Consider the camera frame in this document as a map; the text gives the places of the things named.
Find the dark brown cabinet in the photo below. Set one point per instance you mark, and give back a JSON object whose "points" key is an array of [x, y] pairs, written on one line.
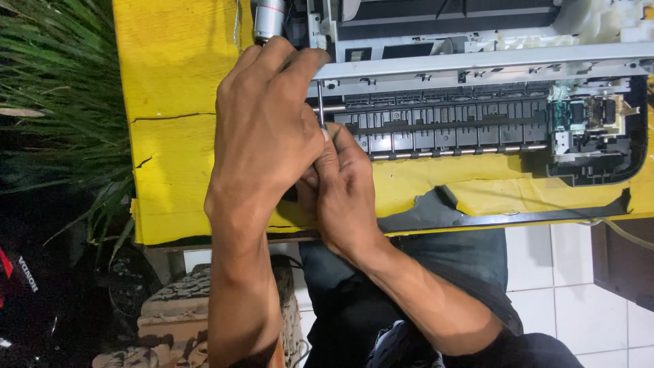
{"points": [[623, 266]]}

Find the person's left hand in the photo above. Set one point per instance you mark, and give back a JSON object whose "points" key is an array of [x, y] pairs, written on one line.
{"points": [[255, 133]]}

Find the green grass-like plant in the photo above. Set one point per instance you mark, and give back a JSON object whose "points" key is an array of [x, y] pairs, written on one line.
{"points": [[56, 76]]}

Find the metal shaft screwdriver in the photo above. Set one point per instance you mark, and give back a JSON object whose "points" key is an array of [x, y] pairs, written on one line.
{"points": [[320, 102]]}

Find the print carriage with circuit board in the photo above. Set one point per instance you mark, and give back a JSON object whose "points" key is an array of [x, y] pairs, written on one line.
{"points": [[587, 115]]}

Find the silver cylindrical motor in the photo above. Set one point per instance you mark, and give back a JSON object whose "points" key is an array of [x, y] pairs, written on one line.
{"points": [[268, 18]]}

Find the black motorcycle with red mark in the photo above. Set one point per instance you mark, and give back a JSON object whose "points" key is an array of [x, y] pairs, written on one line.
{"points": [[25, 306]]}

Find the disassembled grey printer chassis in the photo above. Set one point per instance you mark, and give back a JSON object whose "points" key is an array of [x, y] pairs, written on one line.
{"points": [[460, 71]]}

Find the torn yellow table cover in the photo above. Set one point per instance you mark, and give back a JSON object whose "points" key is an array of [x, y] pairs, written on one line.
{"points": [[168, 76]]}

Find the person's right fingers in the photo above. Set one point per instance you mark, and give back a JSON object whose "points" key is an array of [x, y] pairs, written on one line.
{"points": [[322, 168]]}

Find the dark plant pot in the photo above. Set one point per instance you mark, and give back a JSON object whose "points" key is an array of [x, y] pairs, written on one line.
{"points": [[127, 286]]}

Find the carved stone stand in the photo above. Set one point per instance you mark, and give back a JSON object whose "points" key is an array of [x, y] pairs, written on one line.
{"points": [[168, 317]]}

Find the person's right hand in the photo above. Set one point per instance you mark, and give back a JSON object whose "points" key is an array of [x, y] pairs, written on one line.
{"points": [[347, 199]]}

